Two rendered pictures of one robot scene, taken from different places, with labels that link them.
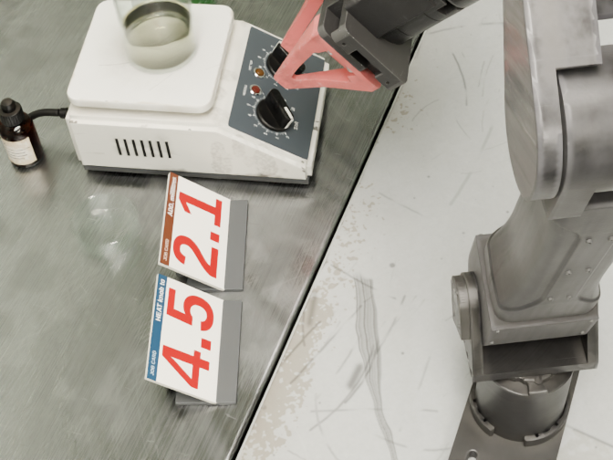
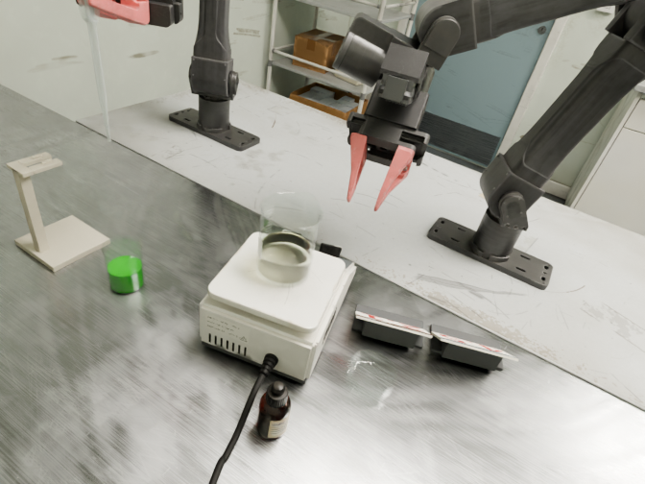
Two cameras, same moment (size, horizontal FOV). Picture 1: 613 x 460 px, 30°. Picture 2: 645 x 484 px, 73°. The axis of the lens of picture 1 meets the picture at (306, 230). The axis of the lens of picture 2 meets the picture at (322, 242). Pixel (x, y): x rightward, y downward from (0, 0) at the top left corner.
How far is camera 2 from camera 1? 0.88 m
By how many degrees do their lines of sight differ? 62
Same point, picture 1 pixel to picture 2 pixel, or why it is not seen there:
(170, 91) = (327, 274)
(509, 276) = (552, 160)
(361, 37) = (423, 139)
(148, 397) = (498, 383)
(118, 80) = (306, 297)
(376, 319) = (442, 278)
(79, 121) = (317, 340)
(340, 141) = not seen: hidden behind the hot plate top
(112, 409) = (509, 403)
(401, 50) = not seen: hidden behind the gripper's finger
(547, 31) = not seen: outside the picture
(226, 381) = (486, 342)
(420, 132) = (324, 231)
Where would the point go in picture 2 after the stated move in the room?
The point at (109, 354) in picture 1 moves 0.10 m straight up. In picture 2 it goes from (468, 399) to (505, 340)
